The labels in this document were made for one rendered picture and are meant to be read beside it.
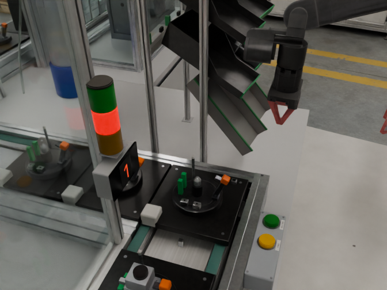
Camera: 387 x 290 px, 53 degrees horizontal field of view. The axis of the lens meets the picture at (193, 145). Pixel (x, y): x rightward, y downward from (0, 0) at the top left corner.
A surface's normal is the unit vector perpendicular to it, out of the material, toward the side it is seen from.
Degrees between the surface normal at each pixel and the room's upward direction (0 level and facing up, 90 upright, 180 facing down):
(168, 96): 0
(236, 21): 25
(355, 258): 0
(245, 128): 45
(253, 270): 0
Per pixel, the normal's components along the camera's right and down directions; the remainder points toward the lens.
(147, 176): -0.01, -0.79
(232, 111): 0.61, -0.37
